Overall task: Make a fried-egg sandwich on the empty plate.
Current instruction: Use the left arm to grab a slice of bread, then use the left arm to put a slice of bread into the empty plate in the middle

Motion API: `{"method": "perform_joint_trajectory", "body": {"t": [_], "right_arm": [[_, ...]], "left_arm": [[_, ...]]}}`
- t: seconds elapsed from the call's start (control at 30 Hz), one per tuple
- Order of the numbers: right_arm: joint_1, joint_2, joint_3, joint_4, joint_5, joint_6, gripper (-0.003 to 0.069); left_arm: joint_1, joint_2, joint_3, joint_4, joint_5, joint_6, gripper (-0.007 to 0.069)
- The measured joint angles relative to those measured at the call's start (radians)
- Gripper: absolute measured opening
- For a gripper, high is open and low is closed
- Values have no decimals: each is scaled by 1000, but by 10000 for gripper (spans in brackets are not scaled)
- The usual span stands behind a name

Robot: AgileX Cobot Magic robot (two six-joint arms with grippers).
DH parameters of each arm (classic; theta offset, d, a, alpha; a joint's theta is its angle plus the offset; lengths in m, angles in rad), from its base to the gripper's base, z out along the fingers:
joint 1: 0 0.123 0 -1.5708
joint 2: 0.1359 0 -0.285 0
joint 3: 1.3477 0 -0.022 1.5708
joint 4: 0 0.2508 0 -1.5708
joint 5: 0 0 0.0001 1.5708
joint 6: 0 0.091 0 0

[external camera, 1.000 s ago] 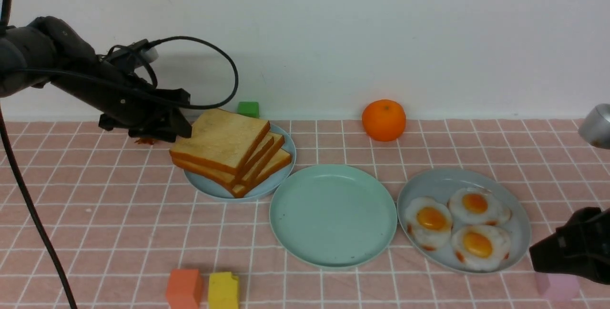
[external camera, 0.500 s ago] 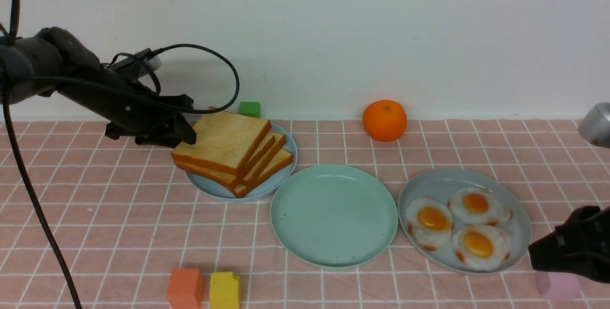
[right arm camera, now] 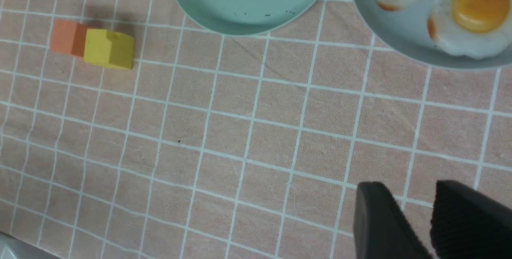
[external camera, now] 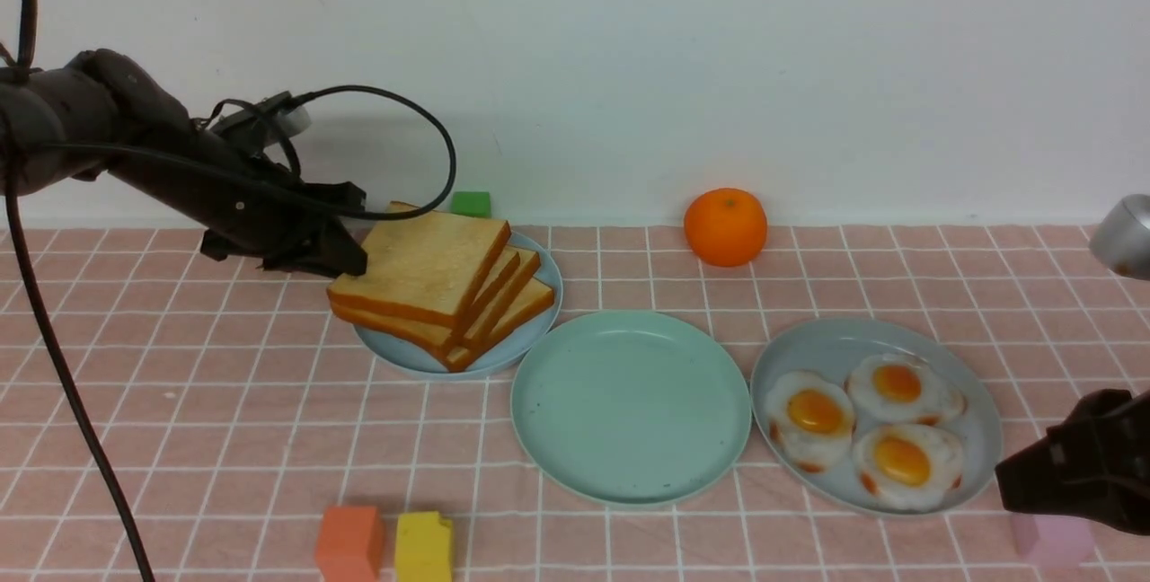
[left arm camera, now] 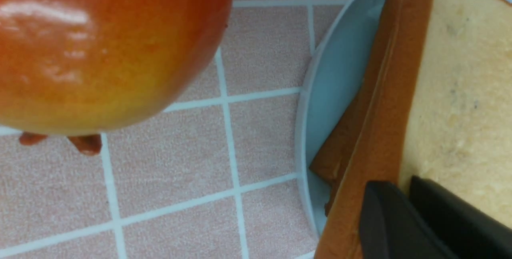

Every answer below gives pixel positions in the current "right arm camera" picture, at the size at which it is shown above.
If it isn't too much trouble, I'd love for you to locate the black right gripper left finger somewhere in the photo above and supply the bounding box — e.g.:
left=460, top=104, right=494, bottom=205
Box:
left=353, top=182, right=432, bottom=259

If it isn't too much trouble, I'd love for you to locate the yellow foam block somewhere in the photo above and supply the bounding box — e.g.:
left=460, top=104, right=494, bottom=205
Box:
left=83, top=28, right=135, bottom=70

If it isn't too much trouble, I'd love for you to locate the grey egg plate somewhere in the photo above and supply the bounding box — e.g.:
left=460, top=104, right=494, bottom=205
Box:
left=353, top=0, right=512, bottom=71

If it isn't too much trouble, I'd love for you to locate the orange foam block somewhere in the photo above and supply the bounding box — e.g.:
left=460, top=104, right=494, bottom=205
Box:
left=50, top=19, right=90, bottom=58

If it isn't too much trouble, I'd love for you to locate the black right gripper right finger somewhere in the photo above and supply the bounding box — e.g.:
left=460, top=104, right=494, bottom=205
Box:
left=430, top=179, right=512, bottom=259

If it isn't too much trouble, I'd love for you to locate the pink checkered tablecloth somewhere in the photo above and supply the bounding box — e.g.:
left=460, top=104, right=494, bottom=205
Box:
left=0, top=0, right=511, bottom=259

